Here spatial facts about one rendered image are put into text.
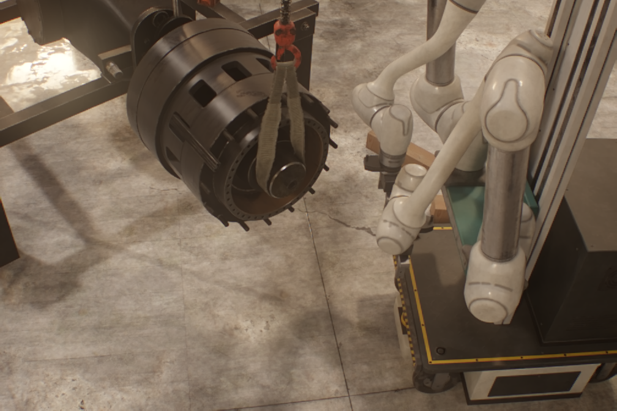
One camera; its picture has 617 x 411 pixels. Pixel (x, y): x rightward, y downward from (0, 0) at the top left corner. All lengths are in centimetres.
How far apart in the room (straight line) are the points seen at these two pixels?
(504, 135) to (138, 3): 172
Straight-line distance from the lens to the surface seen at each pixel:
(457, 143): 191
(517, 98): 160
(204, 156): 219
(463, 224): 244
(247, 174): 231
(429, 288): 275
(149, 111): 244
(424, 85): 256
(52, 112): 307
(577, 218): 243
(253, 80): 228
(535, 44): 175
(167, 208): 343
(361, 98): 241
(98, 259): 326
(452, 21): 218
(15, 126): 303
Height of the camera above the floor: 241
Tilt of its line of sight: 43 degrees down
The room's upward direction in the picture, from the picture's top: 5 degrees clockwise
